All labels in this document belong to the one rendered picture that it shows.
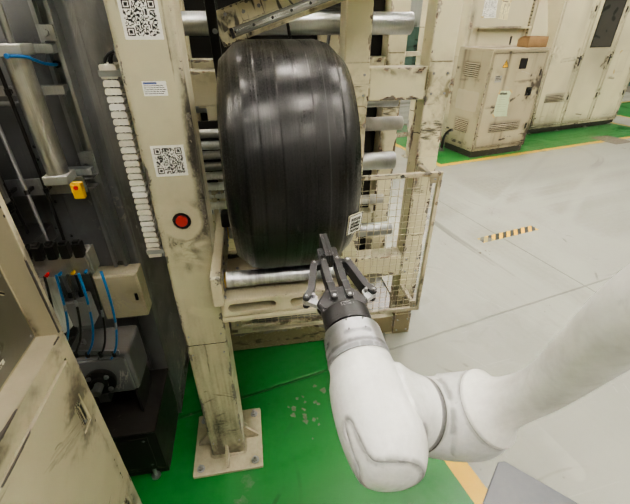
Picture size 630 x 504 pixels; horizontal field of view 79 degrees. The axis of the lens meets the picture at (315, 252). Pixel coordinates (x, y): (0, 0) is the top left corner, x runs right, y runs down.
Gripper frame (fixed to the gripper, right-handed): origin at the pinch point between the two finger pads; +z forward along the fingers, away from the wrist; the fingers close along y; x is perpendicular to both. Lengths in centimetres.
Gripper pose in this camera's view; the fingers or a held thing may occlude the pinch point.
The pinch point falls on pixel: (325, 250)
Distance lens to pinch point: 73.6
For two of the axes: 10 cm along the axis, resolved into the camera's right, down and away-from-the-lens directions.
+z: -1.6, -6.2, 7.6
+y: -9.9, 0.9, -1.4
